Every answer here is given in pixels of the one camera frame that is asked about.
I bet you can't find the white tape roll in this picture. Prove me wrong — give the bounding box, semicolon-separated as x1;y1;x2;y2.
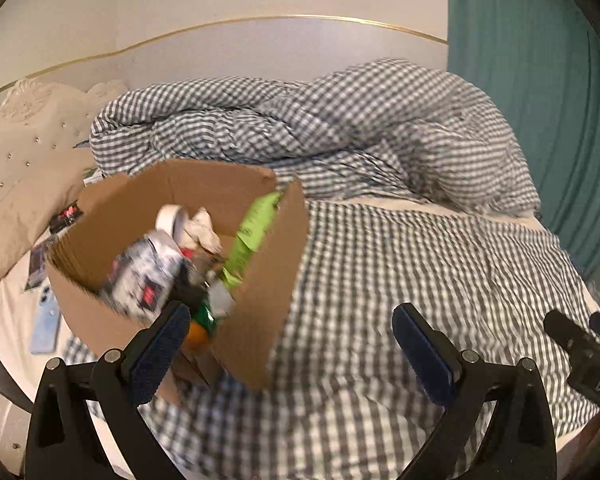
155;204;189;245

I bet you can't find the teal curtain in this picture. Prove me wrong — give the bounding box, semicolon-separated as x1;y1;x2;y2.
448;0;600;275

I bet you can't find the checkered duvet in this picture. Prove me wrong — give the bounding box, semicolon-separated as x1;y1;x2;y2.
90;58;541;217

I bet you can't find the floral tissue pack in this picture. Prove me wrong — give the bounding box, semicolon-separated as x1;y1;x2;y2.
98;230;184;326

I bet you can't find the orange fruit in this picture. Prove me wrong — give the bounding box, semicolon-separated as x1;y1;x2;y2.
183;321;213;352

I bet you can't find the lime green pouch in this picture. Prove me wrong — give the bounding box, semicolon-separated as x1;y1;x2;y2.
221;192;282;290

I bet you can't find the white tissue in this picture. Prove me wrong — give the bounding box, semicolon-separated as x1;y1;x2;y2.
178;208;223;255

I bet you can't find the green plastic package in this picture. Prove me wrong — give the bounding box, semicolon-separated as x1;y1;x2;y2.
190;298;216;335

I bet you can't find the beige pillow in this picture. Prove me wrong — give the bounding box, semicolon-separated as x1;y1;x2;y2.
0;148;95;281

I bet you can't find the beige tufted headboard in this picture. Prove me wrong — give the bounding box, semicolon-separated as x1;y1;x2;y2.
0;79;128;201

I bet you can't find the blue smartphone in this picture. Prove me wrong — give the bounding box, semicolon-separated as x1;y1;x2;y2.
30;285;61;356

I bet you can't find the cardboard box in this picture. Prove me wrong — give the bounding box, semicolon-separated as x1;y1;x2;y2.
46;159;309;405

